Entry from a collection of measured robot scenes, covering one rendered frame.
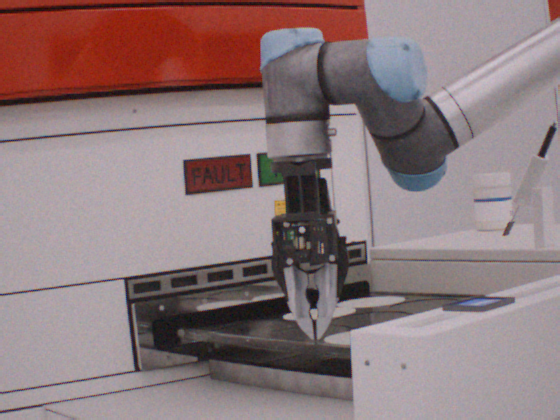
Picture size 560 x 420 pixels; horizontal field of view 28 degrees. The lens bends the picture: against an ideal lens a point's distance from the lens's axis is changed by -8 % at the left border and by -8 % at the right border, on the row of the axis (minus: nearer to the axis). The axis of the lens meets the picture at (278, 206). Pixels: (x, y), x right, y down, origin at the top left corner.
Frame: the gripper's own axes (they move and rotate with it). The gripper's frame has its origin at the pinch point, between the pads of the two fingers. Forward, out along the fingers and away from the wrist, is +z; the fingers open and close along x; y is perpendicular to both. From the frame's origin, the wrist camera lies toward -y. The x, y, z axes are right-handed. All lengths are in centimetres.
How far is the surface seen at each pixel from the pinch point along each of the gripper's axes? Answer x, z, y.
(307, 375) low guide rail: -1.7, 6.8, -4.3
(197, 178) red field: -16.0, -18.2, -22.0
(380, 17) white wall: 13, -64, -265
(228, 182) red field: -12.3, -17.2, -25.8
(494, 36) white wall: 59, -59, -312
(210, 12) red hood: -12.3, -41.2, -19.1
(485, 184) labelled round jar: 27, -13, -56
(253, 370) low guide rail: -9.3, 7.1, -11.7
